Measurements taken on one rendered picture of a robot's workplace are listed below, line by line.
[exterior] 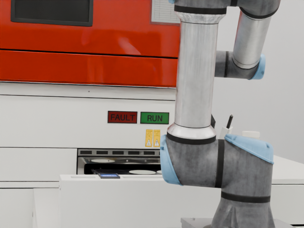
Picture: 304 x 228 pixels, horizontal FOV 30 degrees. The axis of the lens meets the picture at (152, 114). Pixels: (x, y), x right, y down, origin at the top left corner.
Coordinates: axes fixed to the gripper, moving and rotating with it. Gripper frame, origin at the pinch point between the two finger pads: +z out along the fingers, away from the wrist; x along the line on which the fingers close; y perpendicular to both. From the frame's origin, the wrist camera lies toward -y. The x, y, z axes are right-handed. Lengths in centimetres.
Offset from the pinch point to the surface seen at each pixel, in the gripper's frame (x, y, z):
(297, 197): -31.4, -4.2, 9.7
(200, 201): -0.4, -4.3, 10.7
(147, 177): 14.3, 1.9, 4.6
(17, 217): 52, 58, 30
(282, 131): -128, 207, 7
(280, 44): -123, 207, -54
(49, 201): 41, 34, 18
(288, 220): -28.8, -4.2, 16.7
